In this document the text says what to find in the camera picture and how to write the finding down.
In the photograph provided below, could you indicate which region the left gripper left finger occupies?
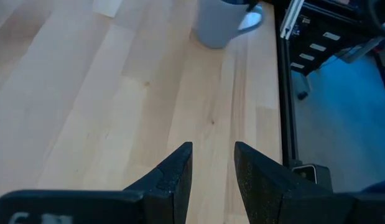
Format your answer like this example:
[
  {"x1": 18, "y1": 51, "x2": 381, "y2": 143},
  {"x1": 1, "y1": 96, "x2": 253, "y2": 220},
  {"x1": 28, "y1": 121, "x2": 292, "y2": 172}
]
[{"x1": 0, "y1": 142, "x2": 193, "y2": 224}]

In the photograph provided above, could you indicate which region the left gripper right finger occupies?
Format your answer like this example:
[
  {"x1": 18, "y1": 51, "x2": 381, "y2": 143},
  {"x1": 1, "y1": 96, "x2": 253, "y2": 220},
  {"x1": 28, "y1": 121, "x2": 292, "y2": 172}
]
[{"x1": 234, "y1": 141, "x2": 385, "y2": 224}]

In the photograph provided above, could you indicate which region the pale grey ceramic mug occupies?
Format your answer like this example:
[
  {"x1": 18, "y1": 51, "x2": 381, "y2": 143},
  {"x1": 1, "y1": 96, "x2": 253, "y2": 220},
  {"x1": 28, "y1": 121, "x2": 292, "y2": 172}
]
[{"x1": 191, "y1": 0, "x2": 265, "y2": 50}]

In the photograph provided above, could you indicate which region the silver aluminium extrusion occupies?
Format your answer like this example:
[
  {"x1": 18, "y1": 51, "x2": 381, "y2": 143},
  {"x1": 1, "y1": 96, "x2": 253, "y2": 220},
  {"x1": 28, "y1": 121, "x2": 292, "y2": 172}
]
[{"x1": 279, "y1": 0, "x2": 305, "y2": 40}]

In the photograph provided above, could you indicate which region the black box with white labels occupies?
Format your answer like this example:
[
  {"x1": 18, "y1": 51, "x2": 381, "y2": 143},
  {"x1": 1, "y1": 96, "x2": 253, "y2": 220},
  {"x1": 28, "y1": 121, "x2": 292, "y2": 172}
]
[{"x1": 288, "y1": 11, "x2": 369, "y2": 77}]

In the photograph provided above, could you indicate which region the grey metal leg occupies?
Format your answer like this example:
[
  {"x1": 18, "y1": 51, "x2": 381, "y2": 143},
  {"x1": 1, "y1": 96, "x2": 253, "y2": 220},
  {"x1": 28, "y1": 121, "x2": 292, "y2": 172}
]
[{"x1": 335, "y1": 36, "x2": 385, "y2": 64}]

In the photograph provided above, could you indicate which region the black corner bracket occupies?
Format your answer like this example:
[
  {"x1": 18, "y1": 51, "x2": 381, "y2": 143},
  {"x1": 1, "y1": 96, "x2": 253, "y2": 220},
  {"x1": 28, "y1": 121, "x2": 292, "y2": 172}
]
[{"x1": 291, "y1": 164, "x2": 333, "y2": 191}]

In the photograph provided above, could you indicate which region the black table frame rail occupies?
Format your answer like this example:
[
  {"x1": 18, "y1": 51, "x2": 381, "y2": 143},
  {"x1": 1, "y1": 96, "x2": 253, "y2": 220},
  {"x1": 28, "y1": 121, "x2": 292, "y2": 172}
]
[{"x1": 274, "y1": 4, "x2": 302, "y2": 169}]

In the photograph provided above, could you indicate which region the black frame foot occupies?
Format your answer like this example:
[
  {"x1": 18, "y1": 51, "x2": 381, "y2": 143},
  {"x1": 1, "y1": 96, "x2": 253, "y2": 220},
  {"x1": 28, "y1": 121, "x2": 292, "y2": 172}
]
[{"x1": 294, "y1": 72, "x2": 312, "y2": 101}]

